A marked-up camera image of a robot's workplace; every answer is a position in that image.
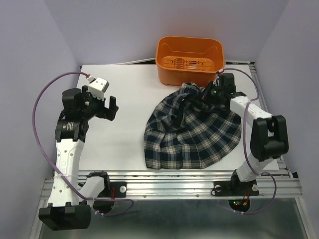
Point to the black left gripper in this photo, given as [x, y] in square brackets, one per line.
[87, 96]

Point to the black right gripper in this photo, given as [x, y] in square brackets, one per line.
[211, 84]

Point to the navy plaid pleated skirt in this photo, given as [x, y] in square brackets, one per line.
[184, 132]

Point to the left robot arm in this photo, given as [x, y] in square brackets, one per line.
[68, 208]

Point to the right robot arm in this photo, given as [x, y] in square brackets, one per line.
[269, 137]

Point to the orange plastic basket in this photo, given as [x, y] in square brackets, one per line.
[188, 59]

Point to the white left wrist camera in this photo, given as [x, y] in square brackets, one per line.
[97, 87]

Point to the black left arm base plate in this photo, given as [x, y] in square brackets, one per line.
[117, 190]

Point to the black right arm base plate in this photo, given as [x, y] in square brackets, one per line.
[229, 189]

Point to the aluminium table frame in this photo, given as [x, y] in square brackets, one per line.
[168, 203]

